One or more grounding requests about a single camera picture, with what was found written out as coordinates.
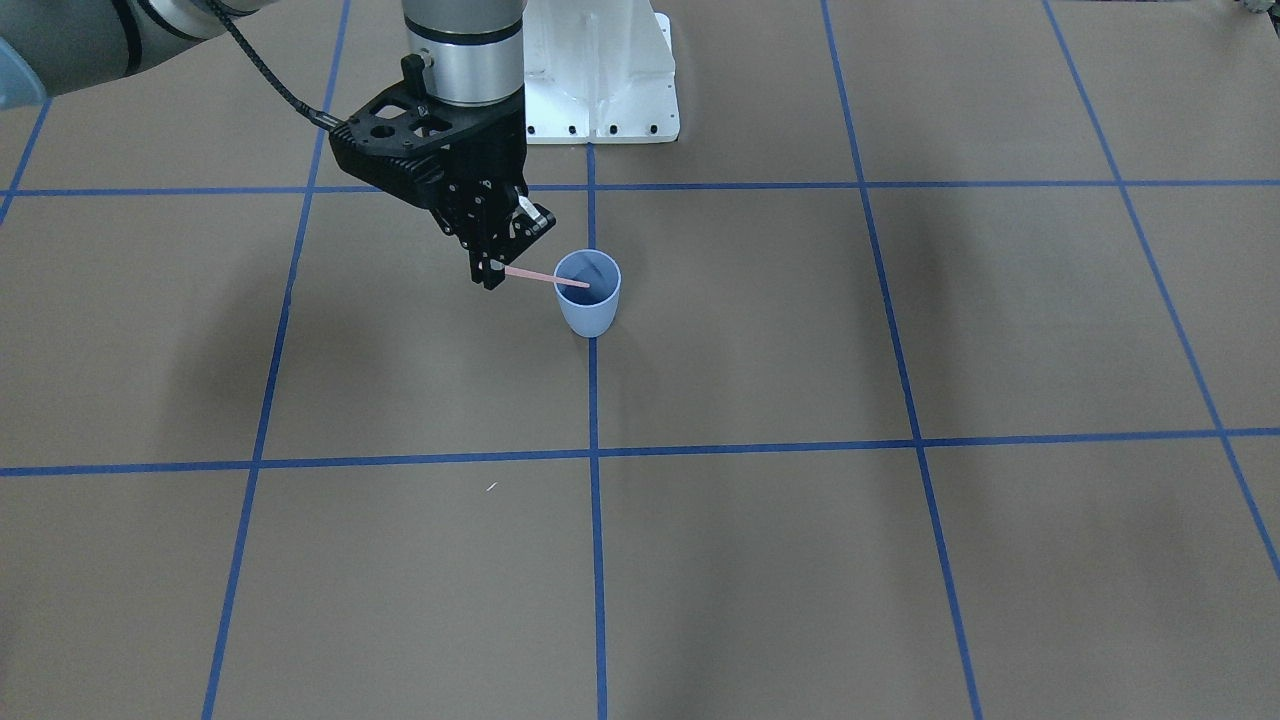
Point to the blue cup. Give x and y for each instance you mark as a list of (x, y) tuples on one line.
[(590, 295)]

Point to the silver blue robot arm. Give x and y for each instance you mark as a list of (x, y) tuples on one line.
[(474, 49)]

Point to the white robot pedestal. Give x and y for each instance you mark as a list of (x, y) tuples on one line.
[(599, 72)]

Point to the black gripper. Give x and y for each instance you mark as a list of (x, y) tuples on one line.
[(497, 147)]

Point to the pink chopstick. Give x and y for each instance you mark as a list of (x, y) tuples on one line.
[(513, 271)]

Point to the brown paper table cover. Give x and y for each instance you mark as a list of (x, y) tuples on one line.
[(944, 386)]

